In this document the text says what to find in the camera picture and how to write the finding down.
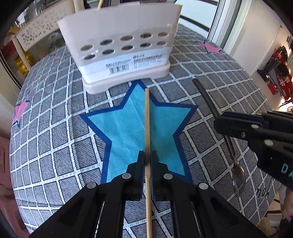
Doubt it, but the white perforated plastic chair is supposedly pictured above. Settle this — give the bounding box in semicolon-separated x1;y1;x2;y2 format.
12;1;75;70

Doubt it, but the person right hand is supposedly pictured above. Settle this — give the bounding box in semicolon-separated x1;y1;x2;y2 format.
281;188;293;222

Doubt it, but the grey checked tablecloth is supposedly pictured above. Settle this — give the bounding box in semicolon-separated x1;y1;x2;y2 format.
10;25;280;232

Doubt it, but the blue patterned chopstick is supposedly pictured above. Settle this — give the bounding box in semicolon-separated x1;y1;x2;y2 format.
73;0;84;12

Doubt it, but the plain wooden chopstick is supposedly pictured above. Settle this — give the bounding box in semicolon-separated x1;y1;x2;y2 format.
97;0;104;9

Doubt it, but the beige plastic utensil holder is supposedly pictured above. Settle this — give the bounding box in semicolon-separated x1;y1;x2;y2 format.
58;3;182;94

